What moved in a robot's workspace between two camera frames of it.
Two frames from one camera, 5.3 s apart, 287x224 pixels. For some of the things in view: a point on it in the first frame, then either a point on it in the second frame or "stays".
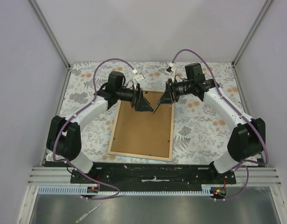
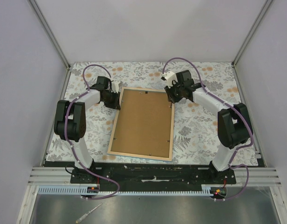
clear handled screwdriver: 88,213 stays
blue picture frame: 144,135 stays
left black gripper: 138,101 to 116,104
